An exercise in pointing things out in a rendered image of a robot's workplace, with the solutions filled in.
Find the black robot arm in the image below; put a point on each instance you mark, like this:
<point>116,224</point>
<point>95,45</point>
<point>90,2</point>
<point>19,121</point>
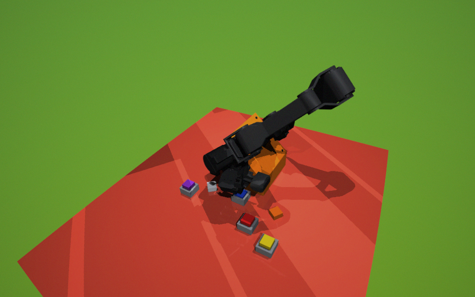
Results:
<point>325,91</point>

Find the yellow button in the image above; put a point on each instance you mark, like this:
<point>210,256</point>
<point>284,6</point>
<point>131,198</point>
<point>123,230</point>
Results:
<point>266,245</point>

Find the red button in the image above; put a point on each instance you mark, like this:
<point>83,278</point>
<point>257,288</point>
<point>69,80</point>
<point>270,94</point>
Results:
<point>247,223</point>

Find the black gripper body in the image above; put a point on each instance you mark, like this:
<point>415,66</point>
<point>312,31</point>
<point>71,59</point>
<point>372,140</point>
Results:
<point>258,182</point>

